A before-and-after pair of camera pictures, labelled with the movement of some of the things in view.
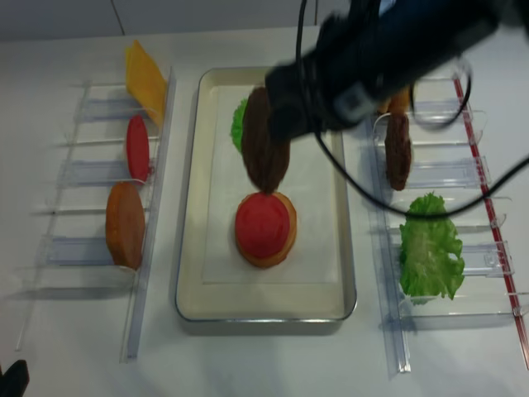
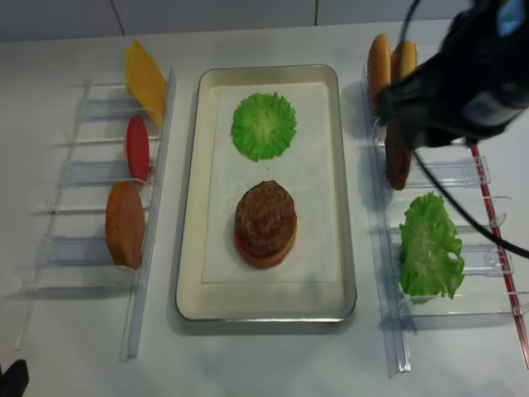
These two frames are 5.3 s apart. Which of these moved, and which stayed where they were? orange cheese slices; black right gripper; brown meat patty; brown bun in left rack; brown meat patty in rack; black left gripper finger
Moved: black right gripper; brown meat patty
Stayed: brown meat patty in rack; black left gripper finger; orange cheese slices; brown bun in left rack
